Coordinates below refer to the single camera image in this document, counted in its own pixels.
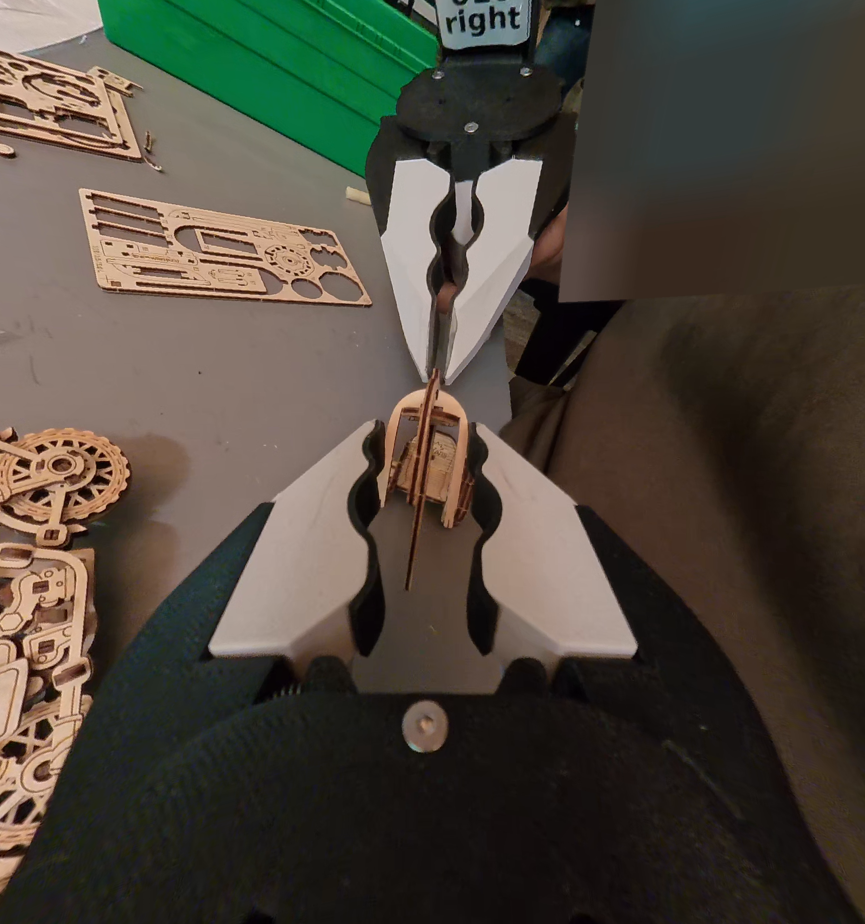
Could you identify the person's right hand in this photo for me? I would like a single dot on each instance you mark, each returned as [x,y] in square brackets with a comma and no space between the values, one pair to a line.
[548,252]

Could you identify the wooden barrel cone assembly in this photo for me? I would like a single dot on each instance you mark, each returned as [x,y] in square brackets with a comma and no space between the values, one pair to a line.
[443,469]

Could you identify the small pale wooden peg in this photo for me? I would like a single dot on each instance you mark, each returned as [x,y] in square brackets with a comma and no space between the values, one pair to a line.
[358,196]

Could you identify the large wooden puzzle sheet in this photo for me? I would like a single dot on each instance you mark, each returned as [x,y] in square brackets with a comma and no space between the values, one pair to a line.
[7,671]

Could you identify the wooden arched rib piece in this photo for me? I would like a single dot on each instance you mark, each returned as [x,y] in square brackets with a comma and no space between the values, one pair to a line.
[414,534]

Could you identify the wooden puzzle sheet with gear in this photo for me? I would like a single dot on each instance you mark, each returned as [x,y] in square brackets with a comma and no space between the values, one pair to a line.
[237,278]

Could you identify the green plastic bin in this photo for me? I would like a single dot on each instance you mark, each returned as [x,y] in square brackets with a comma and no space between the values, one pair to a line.
[259,50]

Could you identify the white plastic sheet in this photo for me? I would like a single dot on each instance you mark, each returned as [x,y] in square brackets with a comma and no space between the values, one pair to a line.
[28,21]

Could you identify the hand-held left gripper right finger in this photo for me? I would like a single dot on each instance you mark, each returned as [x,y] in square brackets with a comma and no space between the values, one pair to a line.
[548,570]

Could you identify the thin wooden sliver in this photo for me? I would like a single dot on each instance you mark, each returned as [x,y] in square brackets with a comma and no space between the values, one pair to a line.
[151,148]

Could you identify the emptied wooden puzzle sheet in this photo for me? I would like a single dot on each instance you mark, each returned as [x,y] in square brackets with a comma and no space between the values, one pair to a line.
[115,115]

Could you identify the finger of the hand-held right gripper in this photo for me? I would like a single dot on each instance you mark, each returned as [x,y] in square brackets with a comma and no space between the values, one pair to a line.
[407,245]
[501,238]

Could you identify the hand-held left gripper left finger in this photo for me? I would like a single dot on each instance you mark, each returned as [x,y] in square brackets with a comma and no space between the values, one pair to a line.
[288,570]

